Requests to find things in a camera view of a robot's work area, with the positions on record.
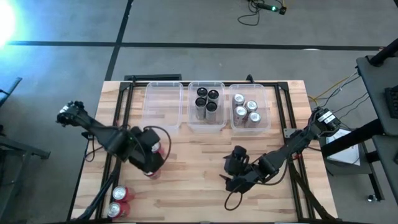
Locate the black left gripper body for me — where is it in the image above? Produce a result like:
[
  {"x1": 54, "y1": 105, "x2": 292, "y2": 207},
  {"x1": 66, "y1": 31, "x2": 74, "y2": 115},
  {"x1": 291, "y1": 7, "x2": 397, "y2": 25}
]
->
[{"x1": 127, "y1": 126, "x2": 165, "y2": 172}]

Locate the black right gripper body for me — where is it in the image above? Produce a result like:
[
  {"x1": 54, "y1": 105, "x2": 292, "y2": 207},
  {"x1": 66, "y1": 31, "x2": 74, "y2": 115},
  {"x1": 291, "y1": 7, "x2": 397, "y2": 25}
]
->
[{"x1": 223, "y1": 145, "x2": 268, "y2": 185}]

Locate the red Fanta soda can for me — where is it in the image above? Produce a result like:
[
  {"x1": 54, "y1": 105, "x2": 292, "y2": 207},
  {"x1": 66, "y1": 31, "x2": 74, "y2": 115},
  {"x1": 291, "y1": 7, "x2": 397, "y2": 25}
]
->
[
  {"x1": 106, "y1": 202, "x2": 131, "y2": 219},
  {"x1": 111, "y1": 185, "x2": 135, "y2": 202},
  {"x1": 144, "y1": 169, "x2": 162, "y2": 180},
  {"x1": 150, "y1": 142, "x2": 165, "y2": 157}
]

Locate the clear plastic bin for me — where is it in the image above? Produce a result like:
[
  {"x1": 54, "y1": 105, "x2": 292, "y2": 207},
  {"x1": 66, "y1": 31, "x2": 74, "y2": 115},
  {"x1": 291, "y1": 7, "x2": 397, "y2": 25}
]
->
[
  {"x1": 187, "y1": 81, "x2": 227, "y2": 133},
  {"x1": 142, "y1": 81, "x2": 184, "y2": 129},
  {"x1": 228, "y1": 83, "x2": 272, "y2": 135}
]

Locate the silver Diet Coke can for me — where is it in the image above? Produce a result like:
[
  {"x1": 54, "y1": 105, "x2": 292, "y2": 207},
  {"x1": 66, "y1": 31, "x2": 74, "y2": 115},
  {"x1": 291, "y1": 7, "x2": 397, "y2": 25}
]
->
[
  {"x1": 245, "y1": 111, "x2": 262, "y2": 129},
  {"x1": 232, "y1": 93, "x2": 246, "y2": 110},
  {"x1": 233, "y1": 105, "x2": 248, "y2": 127},
  {"x1": 244, "y1": 100, "x2": 259, "y2": 113}
]

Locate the black bar behind table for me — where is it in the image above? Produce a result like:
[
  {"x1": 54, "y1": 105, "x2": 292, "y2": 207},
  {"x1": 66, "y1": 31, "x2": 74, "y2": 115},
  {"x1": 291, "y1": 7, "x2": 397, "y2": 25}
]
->
[{"x1": 124, "y1": 73, "x2": 182, "y2": 82}]

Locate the white paper sheet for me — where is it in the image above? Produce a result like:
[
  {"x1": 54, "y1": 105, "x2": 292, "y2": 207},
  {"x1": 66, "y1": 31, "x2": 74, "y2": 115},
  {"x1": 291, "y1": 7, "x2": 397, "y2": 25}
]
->
[{"x1": 325, "y1": 128, "x2": 361, "y2": 166}]

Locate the black diagonal stand bar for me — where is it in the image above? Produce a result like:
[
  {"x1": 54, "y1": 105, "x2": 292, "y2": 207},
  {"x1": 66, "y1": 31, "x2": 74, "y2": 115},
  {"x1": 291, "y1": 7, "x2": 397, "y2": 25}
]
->
[{"x1": 320, "y1": 118, "x2": 385, "y2": 158}]

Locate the grey side table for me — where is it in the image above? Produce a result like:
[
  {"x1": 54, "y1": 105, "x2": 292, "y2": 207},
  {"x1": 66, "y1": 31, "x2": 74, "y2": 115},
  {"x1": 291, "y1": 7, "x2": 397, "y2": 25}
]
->
[{"x1": 356, "y1": 55, "x2": 398, "y2": 137}]

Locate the black power strip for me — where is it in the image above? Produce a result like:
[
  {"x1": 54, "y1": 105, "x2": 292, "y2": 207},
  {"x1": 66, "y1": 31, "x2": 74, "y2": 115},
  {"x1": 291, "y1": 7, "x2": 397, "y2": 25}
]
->
[{"x1": 255, "y1": 1, "x2": 280, "y2": 12}]

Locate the black keyboard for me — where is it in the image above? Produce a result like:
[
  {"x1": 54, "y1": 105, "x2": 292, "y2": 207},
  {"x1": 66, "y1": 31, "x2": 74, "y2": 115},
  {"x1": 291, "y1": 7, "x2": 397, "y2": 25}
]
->
[{"x1": 384, "y1": 86, "x2": 398, "y2": 119}]

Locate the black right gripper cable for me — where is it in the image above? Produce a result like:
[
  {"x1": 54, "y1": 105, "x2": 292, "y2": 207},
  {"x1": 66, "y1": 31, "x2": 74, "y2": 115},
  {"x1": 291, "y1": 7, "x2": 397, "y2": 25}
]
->
[{"x1": 223, "y1": 183, "x2": 245, "y2": 212}]

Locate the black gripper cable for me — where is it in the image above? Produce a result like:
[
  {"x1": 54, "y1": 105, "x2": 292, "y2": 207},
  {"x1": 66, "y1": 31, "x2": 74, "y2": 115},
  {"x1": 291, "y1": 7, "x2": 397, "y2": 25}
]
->
[
  {"x1": 223, "y1": 183, "x2": 245, "y2": 212},
  {"x1": 143, "y1": 125, "x2": 173, "y2": 160}
]

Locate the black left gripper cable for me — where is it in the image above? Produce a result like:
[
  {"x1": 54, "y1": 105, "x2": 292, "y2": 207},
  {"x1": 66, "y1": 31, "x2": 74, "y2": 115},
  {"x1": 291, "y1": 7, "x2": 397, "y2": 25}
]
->
[{"x1": 143, "y1": 125, "x2": 173, "y2": 160}]

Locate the yellow floor cable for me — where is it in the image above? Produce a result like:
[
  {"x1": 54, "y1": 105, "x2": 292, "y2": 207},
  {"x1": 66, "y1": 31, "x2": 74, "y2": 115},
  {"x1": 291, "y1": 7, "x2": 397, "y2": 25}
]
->
[{"x1": 307, "y1": 74, "x2": 354, "y2": 106}]

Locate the dark metal furniture frame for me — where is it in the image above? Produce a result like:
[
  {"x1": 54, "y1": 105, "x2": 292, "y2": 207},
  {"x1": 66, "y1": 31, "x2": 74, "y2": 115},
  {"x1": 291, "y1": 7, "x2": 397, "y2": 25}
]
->
[{"x1": 0, "y1": 77, "x2": 51, "y2": 187}]

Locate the black floor cable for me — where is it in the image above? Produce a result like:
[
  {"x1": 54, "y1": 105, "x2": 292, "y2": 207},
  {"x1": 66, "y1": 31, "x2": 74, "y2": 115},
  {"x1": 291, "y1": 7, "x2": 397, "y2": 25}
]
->
[{"x1": 238, "y1": 0, "x2": 262, "y2": 27}]

